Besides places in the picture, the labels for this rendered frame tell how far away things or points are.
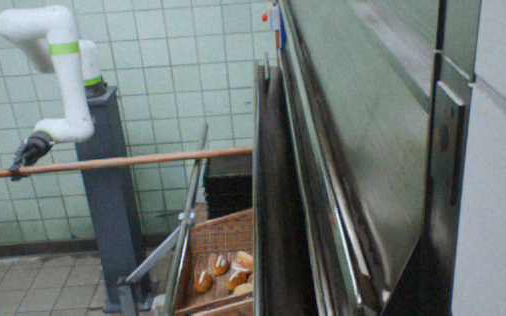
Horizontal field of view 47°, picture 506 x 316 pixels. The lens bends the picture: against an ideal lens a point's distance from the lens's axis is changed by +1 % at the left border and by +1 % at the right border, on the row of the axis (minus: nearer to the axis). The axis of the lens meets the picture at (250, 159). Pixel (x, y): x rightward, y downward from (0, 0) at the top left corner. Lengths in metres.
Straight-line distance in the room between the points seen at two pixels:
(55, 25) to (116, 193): 0.95
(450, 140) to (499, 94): 0.08
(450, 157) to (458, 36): 0.07
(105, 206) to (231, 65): 1.01
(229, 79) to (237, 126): 0.28
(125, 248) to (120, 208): 0.24
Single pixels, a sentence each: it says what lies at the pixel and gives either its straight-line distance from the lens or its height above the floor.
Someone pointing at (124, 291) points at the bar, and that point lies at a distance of 1.87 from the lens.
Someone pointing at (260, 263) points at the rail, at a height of 1.43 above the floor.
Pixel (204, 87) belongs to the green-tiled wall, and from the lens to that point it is 3.23.
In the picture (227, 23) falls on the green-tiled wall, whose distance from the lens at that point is 3.13.
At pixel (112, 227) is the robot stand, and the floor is 0.51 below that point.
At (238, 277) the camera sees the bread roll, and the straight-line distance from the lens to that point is 2.32.
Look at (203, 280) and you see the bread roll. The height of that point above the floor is 0.64.
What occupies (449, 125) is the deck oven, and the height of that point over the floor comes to 1.90.
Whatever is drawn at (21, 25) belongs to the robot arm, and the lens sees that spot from 2.37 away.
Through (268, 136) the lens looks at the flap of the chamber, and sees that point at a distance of 1.58.
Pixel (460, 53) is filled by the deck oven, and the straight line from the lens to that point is 0.34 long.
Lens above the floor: 2.04
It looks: 26 degrees down
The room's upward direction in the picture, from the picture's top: 5 degrees counter-clockwise
